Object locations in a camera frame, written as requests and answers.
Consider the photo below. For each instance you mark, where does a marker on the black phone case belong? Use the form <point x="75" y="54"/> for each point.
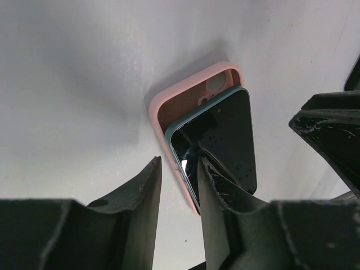
<point x="353" y="80"/>

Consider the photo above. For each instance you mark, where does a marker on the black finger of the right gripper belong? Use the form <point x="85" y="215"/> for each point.
<point x="329" y="123"/>

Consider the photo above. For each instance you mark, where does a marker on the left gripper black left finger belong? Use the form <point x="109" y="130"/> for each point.
<point x="116" y="231"/>

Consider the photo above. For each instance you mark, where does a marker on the pink phone case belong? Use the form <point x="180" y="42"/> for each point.
<point x="176" y="101"/>

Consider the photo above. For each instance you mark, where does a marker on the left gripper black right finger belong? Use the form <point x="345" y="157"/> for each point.
<point x="241" y="231"/>

